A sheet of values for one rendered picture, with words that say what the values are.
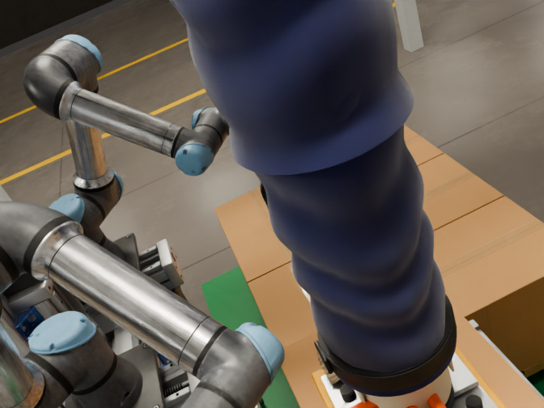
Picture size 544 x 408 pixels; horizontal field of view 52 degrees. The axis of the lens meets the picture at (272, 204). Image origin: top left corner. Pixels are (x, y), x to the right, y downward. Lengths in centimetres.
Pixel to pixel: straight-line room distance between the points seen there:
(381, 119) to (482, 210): 157
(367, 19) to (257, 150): 18
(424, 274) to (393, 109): 26
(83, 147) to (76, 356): 61
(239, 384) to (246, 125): 31
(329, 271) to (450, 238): 135
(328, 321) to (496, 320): 113
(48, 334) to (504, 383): 88
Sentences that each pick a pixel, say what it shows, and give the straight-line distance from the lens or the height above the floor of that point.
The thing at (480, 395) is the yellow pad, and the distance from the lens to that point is 115.
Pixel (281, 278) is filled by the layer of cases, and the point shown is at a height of 54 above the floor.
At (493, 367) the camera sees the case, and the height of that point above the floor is 95.
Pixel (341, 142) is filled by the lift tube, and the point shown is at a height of 162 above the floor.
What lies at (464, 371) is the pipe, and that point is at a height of 100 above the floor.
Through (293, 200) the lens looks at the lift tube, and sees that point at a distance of 68.
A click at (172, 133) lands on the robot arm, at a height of 144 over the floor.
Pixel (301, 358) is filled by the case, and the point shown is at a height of 95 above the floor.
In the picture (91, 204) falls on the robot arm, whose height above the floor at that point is 123.
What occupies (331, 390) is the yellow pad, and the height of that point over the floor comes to 97.
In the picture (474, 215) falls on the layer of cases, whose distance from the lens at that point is 216.
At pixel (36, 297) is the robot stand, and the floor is 124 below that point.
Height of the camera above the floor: 193
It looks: 33 degrees down
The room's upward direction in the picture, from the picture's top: 22 degrees counter-clockwise
